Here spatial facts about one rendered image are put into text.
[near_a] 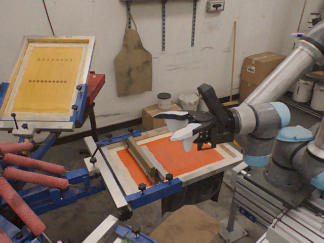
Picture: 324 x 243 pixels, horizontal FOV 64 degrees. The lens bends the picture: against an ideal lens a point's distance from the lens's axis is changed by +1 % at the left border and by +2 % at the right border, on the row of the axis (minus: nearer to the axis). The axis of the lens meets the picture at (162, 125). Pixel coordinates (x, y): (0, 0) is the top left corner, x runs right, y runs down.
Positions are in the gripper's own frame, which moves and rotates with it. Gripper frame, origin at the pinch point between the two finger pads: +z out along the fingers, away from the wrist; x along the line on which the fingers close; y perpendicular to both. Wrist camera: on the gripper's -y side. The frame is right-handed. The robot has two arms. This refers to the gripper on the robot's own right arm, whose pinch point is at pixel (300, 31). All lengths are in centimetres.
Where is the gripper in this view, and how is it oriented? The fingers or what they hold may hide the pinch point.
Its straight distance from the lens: 195.0
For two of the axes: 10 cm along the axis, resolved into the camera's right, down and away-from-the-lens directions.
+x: 9.6, -2.4, 1.4
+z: -2.4, -4.9, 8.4
